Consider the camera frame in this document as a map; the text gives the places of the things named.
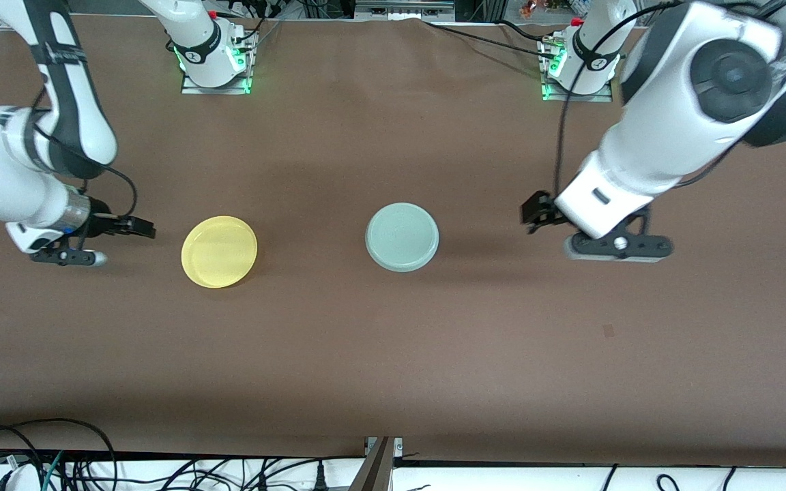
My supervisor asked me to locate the pale green round plate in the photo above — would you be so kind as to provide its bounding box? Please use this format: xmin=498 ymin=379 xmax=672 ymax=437
xmin=365 ymin=203 xmax=440 ymax=273

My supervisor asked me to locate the green cable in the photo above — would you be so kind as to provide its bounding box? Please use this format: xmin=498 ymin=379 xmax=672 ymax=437
xmin=42 ymin=450 xmax=66 ymax=491

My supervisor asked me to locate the yellow round plate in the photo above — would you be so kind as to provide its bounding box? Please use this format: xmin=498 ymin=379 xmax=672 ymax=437
xmin=181 ymin=215 xmax=259 ymax=289

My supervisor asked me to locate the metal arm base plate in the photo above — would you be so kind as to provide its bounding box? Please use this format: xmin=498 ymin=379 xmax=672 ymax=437
xmin=538 ymin=34 xmax=614 ymax=103
xmin=180 ymin=31 xmax=258 ymax=95

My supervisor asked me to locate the brown table mat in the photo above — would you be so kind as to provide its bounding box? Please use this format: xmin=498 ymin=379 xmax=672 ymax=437
xmin=0 ymin=14 xmax=786 ymax=468

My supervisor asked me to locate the black looped cable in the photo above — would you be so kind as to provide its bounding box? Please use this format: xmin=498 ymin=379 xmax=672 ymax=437
xmin=0 ymin=417 xmax=118 ymax=491

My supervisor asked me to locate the black cable on mat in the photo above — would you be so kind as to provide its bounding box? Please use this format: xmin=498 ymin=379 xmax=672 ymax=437
xmin=499 ymin=19 xmax=551 ymax=43
xmin=422 ymin=19 xmax=557 ymax=59

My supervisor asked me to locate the aluminium frame profile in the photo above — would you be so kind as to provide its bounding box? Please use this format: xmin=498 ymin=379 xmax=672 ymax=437
xmin=349 ymin=436 xmax=404 ymax=491

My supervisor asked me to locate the black adapter cable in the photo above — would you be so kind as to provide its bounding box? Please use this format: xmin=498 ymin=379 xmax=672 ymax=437
xmin=656 ymin=466 xmax=739 ymax=491

